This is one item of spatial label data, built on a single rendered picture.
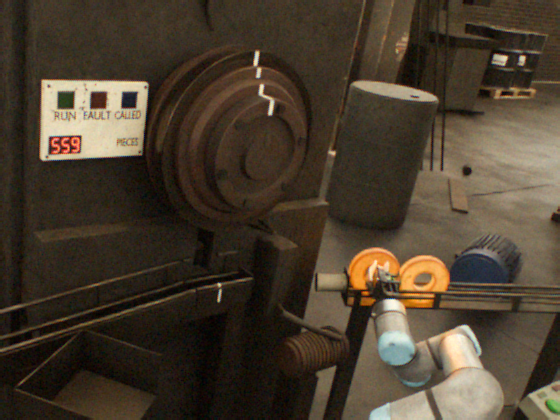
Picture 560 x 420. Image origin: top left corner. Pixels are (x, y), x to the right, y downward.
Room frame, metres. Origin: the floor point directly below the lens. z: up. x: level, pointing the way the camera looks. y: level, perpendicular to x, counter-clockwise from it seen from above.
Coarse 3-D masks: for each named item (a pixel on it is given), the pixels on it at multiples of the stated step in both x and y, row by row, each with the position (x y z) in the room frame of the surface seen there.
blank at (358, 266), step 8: (376, 248) 1.86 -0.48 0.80; (360, 256) 1.83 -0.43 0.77; (368, 256) 1.83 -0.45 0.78; (376, 256) 1.83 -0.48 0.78; (384, 256) 1.83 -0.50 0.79; (392, 256) 1.84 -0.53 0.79; (352, 264) 1.84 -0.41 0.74; (360, 264) 1.83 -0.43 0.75; (368, 264) 1.83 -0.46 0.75; (392, 264) 1.83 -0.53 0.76; (352, 272) 1.82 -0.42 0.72; (360, 272) 1.83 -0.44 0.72; (392, 272) 1.83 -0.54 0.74; (352, 280) 1.82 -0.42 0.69; (360, 280) 1.83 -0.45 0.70
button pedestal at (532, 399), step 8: (552, 384) 1.53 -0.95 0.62; (536, 392) 1.47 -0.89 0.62; (552, 392) 1.49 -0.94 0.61; (528, 400) 1.45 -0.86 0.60; (536, 400) 1.44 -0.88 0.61; (544, 400) 1.45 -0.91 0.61; (520, 408) 1.46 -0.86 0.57; (528, 408) 1.44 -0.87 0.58; (536, 408) 1.43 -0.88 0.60; (544, 408) 1.43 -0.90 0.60; (528, 416) 1.44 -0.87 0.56; (536, 416) 1.42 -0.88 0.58; (544, 416) 1.41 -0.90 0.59; (552, 416) 1.41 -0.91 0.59
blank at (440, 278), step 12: (408, 264) 1.84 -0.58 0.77; (420, 264) 1.83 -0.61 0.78; (432, 264) 1.83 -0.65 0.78; (408, 276) 1.83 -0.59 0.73; (432, 276) 1.86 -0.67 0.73; (444, 276) 1.84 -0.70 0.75; (408, 288) 1.83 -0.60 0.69; (420, 288) 1.85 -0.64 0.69; (432, 288) 1.83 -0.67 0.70; (444, 288) 1.84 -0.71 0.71; (420, 300) 1.83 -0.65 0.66; (432, 300) 1.84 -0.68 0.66
